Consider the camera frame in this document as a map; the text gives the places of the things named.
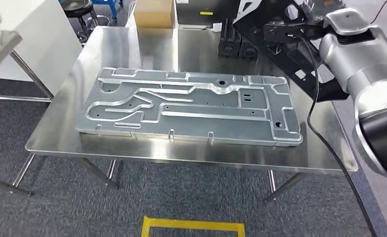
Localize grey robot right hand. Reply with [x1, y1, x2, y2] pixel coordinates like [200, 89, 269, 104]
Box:
[291, 0, 346, 29]

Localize black plastic panel part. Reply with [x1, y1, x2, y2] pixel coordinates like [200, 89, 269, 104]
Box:
[232, 0, 350, 103]

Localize stainless steel workbench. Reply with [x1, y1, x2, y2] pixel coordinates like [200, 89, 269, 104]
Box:
[25, 26, 359, 203]

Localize cardboard box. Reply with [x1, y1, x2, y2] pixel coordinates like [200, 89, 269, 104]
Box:
[134, 0, 176, 30]

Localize large stamped metal plate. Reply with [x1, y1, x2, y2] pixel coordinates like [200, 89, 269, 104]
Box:
[75, 67, 304, 148]

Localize black stool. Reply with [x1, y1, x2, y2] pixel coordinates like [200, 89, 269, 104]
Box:
[62, 0, 111, 45]

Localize white cabinet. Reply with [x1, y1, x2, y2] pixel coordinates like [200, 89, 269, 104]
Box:
[0, 0, 83, 95]

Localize stainless steel side table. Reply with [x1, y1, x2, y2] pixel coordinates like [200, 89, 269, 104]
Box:
[0, 29, 55, 198]

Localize thin black cable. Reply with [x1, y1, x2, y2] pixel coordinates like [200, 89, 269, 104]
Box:
[370, 0, 387, 25]

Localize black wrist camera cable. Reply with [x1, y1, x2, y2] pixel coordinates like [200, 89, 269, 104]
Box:
[288, 32, 379, 237]

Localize blue metal frame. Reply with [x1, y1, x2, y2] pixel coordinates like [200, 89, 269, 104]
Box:
[90, 0, 123, 21]

